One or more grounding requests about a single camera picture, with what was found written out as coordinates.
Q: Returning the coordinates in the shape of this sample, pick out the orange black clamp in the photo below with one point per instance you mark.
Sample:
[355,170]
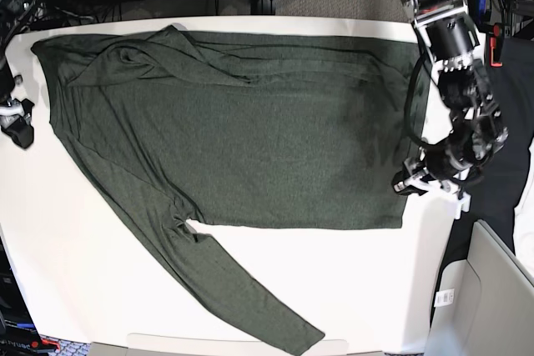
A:
[497,37]

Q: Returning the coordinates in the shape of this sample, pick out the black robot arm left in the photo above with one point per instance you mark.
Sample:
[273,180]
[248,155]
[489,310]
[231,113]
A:
[447,35]

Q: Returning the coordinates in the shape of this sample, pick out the grey plastic bin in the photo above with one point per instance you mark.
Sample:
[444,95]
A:
[485,302]

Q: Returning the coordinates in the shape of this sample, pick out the red black tool bottom-left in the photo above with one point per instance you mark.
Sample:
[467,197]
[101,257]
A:
[44,345]

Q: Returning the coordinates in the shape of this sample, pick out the dark green long-sleeve shirt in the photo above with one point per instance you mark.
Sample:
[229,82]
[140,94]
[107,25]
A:
[262,131]

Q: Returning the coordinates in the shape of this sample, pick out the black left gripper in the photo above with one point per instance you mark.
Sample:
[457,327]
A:
[452,159]

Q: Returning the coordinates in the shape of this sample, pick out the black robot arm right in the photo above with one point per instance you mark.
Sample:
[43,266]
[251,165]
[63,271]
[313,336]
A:
[15,15]

